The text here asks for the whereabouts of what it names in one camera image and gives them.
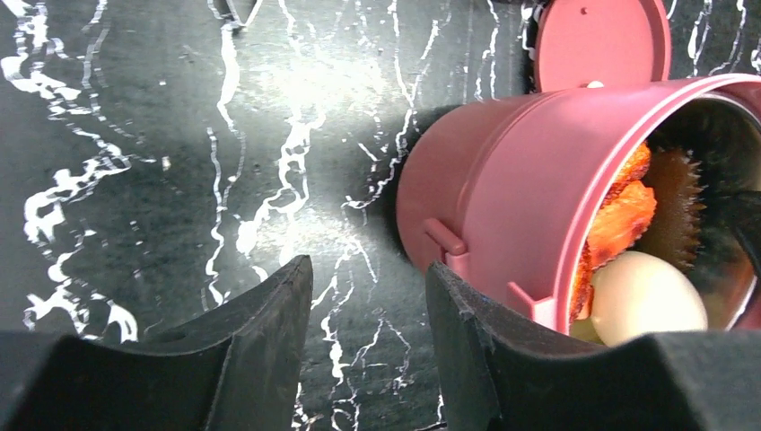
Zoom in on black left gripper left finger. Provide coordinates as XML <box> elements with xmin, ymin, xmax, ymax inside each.
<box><xmin>1</xmin><ymin>255</ymin><xmax>313</xmax><ymax>430</ymax></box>

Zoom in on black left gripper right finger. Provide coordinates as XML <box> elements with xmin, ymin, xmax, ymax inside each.
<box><xmin>425</xmin><ymin>262</ymin><xmax>760</xmax><ymax>430</ymax></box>

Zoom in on white boiled egg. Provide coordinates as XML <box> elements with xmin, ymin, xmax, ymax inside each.
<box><xmin>590</xmin><ymin>251</ymin><xmax>708</xmax><ymax>347</ymax></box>

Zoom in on red steel lunch bowl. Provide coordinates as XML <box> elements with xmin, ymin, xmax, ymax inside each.
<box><xmin>396</xmin><ymin>74</ymin><xmax>760</xmax><ymax>333</ymax></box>

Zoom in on orange fried food piece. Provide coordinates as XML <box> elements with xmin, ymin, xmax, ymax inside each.
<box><xmin>587</xmin><ymin>180</ymin><xmax>657</xmax><ymax>269</ymax></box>

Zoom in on orange shrimp piece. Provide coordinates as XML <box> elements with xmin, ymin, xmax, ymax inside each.
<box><xmin>568</xmin><ymin>142</ymin><xmax>651</xmax><ymax>323</ymax></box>

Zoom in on dark red round lid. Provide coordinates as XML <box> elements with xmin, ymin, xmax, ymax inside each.
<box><xmin>534</xmin><ymin>0</ymin><xmax>671</xmax><ymax>92</ymax></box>

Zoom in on metal serving tongs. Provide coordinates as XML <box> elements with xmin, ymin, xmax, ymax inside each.
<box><xmin>224</xmin><ymin>0</ymin><xmax>265</xmax><ymax>28</ymax></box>

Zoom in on black sea cucumber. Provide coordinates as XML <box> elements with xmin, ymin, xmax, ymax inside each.
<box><xmin>634</xmin><ymin>148</ymin><xmax>705</xmax><ymax>272</ymax></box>

